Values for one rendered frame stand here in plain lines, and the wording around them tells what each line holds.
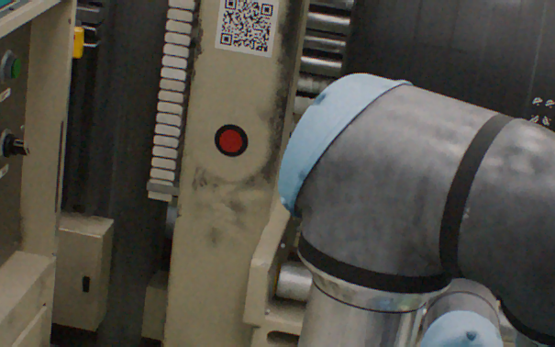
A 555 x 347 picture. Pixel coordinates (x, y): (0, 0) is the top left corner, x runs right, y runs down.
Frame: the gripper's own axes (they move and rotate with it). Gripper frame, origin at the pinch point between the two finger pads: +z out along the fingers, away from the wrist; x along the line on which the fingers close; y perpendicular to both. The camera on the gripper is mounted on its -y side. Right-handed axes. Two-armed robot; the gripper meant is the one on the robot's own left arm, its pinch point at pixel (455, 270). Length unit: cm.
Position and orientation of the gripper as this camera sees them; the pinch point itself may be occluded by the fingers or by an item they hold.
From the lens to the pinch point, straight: 140.7
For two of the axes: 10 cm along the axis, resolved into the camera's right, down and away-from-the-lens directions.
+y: 1.5, -9.6, -2.5
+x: -9.8, -1.8, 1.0
